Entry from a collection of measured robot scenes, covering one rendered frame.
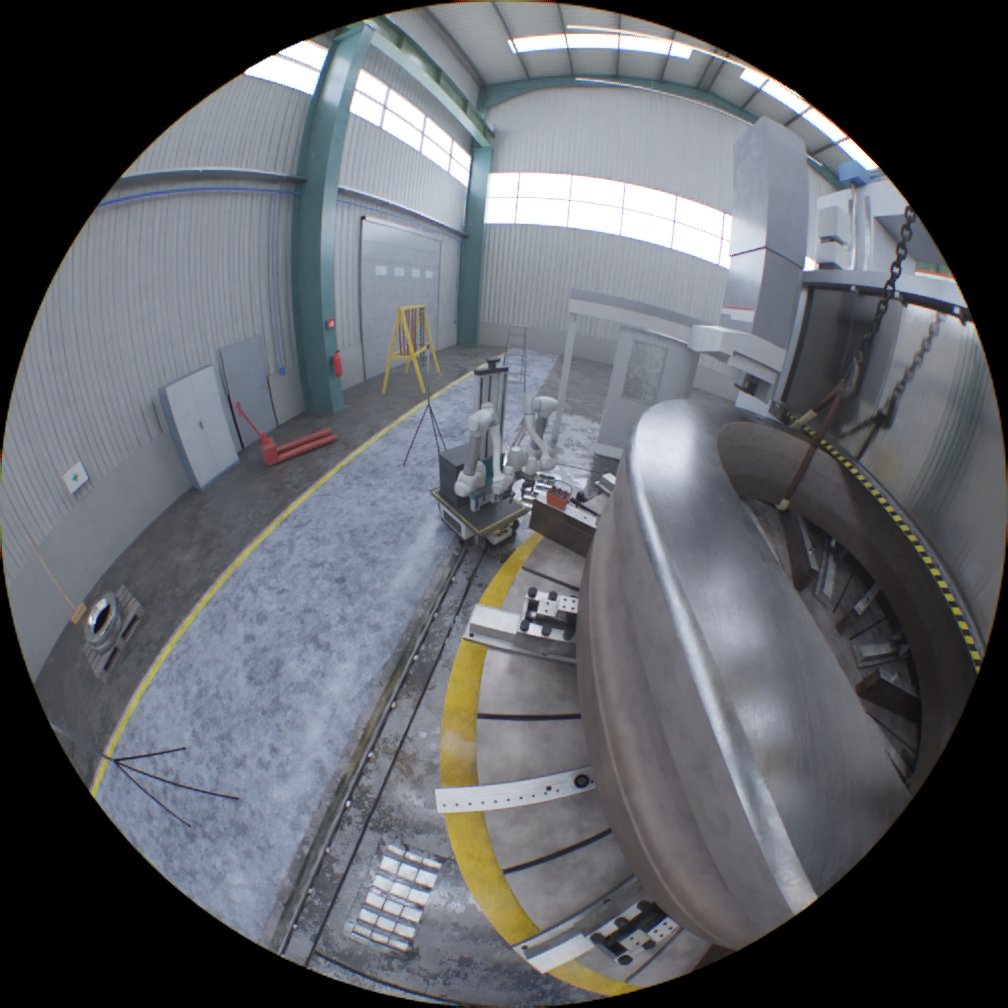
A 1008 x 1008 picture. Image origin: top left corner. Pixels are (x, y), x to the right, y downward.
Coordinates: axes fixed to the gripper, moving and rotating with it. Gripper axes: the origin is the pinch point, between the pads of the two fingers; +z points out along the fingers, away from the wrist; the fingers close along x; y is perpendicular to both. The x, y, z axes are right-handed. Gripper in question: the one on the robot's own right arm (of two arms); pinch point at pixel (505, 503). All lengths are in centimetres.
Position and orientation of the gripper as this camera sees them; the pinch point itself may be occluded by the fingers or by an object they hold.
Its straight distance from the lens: 276.1
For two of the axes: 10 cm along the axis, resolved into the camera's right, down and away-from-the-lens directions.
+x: -7.4, 3.7, -5.7
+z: -0.7, 7.9, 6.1
